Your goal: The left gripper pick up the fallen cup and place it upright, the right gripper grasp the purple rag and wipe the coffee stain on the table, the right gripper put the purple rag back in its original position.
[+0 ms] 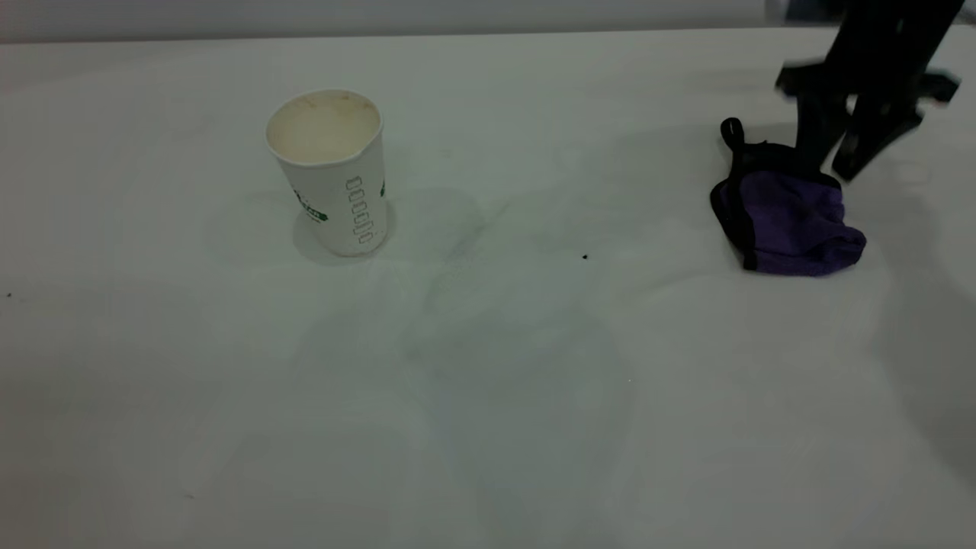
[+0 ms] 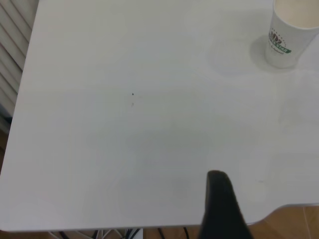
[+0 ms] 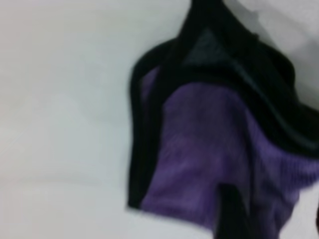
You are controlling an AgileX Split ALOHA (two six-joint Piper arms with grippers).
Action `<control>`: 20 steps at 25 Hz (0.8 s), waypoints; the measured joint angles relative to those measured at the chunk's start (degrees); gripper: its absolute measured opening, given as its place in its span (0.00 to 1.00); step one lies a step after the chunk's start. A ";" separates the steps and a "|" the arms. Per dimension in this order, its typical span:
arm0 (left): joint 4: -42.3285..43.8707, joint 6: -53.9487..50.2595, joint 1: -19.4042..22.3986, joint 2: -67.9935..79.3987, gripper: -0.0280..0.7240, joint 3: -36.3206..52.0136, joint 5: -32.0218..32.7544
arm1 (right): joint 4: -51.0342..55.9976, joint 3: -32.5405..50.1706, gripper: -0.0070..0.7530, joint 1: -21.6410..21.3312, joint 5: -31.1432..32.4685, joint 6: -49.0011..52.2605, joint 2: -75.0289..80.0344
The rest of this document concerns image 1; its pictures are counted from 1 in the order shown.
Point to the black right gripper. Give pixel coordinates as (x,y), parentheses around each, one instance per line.
(884,46)

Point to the purple cloth with black trim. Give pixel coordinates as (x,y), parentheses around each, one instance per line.
(793,221)

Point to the white paper coffee cup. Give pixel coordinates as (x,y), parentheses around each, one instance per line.
(339,191)

